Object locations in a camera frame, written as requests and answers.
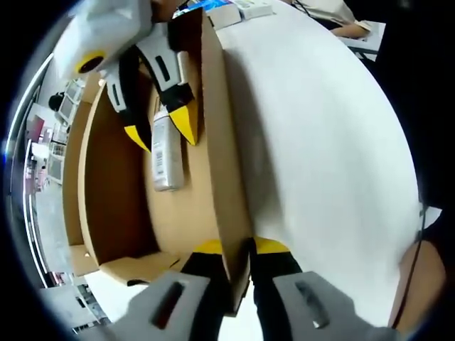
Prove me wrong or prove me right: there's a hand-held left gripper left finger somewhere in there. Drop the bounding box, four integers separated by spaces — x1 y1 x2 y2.
113 239 237 341

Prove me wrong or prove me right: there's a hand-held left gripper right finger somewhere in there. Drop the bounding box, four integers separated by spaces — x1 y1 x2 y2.
248 237 397 341

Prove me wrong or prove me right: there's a white bottle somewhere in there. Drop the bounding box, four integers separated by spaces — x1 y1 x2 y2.
151 104 186 193

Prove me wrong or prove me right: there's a brown cardboard shoe box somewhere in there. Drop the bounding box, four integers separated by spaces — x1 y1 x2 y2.
62 6 257 317

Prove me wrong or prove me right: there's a light blue cotton pad pack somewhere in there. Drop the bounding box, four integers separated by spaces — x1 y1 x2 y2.
173 0 241 31

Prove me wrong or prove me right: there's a red wall display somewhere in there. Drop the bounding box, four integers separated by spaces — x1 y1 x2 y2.
28 117 47 143

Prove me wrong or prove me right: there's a black cable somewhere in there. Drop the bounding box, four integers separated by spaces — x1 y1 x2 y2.
394 200 427 326

